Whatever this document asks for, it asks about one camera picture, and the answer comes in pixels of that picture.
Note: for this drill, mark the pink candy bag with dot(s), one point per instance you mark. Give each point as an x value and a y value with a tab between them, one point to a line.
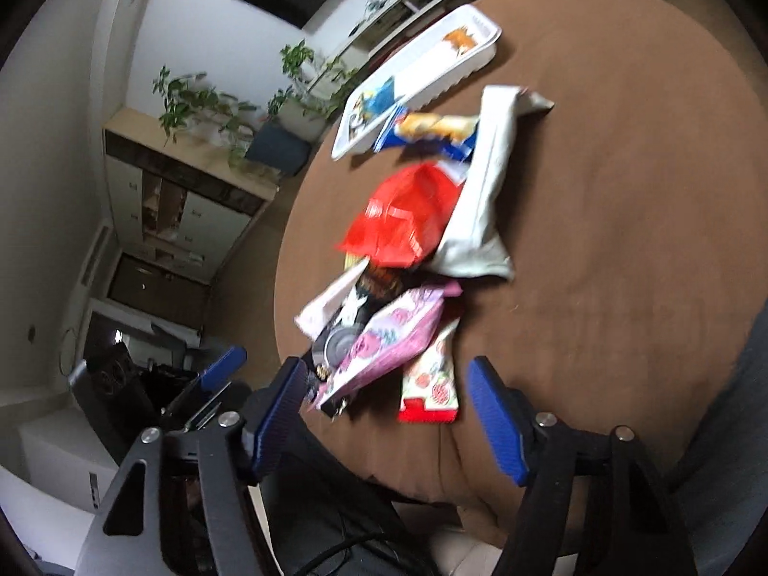
395	335

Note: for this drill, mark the red snack bag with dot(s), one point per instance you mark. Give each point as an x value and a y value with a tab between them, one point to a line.
405	217

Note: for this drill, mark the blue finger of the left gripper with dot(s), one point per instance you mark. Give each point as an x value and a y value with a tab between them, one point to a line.
206	384

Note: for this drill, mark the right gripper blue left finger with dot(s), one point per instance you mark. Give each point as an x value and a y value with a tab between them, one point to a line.
139	527

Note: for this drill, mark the left plant in blue pot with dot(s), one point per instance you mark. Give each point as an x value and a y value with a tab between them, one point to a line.
251	135

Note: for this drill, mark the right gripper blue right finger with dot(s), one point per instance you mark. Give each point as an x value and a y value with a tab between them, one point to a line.
632	526

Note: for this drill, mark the blue cake snack packet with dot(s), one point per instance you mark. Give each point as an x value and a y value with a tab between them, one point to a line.
454	137

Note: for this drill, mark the long white snack bag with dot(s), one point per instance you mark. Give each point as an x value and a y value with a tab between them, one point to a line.
471	246

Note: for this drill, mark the wooden white cabinet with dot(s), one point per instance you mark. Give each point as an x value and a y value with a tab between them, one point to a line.
180	203

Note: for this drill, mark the grey chair seat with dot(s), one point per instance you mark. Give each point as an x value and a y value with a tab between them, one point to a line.
721	481

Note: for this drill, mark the black white snack bag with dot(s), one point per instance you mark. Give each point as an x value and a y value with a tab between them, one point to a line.
336	317

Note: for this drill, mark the red white small snack packet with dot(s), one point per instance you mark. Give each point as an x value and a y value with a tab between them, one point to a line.
429	392

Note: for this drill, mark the plant in white ribbed pot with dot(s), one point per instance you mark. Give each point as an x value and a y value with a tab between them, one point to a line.
317	91

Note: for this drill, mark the orange snack bar packet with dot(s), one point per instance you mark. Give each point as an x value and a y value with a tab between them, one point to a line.
460	41

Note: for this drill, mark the white tv console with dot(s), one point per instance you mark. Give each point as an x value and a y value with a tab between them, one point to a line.
397	21

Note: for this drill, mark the white plastic tray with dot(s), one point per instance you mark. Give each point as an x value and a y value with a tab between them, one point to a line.
423	69

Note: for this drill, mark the teal cartoon snack packet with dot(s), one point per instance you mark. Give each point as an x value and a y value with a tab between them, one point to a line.
371	104

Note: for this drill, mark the gold snack packet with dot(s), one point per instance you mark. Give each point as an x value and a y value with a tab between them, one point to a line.
352	260

